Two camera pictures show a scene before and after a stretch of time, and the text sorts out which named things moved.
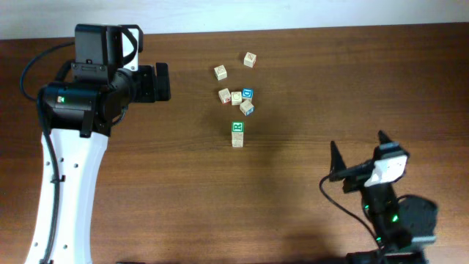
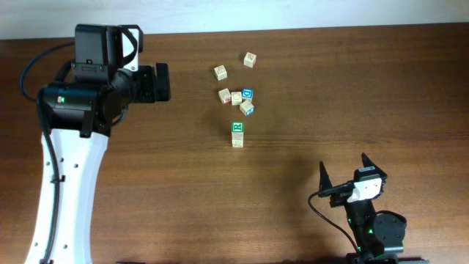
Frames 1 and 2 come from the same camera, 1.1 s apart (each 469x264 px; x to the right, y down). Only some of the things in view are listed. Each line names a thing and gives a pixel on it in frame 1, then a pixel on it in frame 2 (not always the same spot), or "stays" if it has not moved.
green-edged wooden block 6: (237, 126) stays
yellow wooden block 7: (237, 138) stays
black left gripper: (152, 86) stays
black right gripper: (355, 181) to (340, 198)
